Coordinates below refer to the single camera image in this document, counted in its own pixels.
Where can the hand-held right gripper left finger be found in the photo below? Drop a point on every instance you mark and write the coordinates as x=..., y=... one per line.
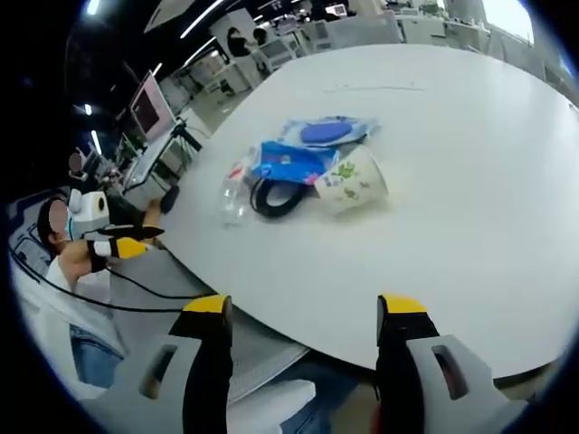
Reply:
x=149, y=407

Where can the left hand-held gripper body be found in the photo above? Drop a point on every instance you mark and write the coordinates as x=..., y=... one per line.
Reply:
x=88, y=212

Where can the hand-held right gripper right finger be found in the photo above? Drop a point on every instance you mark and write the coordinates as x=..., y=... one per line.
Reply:
x=470, y=407

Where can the clear plastic bottle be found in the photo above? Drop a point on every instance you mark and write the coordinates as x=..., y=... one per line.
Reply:
x=233, y=199

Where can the blue tissue packet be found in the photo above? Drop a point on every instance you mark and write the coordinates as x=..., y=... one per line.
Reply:
x=289, y=160

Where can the blue lidded wet wipes pack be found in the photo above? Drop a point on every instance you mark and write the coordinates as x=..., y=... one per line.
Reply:
x=325, y=132

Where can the white cup with green print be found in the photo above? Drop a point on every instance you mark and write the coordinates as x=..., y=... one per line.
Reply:
x=353, y=181

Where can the person's head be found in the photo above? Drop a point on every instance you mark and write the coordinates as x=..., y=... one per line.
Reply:
x=44, y=231

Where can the small black object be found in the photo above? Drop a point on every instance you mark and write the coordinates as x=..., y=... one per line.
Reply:
x=170, y=199

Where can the white side desk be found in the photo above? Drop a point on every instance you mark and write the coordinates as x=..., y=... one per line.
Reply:
x=147, y=165

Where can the ceiling light strip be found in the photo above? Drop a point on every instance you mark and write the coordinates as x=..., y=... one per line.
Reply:
x=88, y=109
x=95, y=141
x=92, y=6

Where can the person's white shirt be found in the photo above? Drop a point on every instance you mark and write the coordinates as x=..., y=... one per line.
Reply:
x=54, y=316

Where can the black tripod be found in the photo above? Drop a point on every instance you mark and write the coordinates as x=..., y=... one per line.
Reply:
x=185, y=133

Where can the computer monitor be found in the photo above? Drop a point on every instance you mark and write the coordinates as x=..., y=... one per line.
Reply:
x=147, y=108

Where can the white chair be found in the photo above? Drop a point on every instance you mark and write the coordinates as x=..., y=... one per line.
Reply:
x=271, y=404

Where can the grey mesh chair seat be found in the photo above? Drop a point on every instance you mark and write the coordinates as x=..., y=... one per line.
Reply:
x=262, y=357

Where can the white table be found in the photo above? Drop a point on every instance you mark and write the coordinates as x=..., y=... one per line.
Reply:
x=452, y=203

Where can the white cabinet machine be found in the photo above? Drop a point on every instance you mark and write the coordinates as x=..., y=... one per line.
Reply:
x=278, y=52

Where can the white desk partition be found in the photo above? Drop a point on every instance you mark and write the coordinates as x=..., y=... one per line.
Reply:
x=353, y=31

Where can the row of white desks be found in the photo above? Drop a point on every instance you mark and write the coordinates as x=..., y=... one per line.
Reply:
x=452, y=27

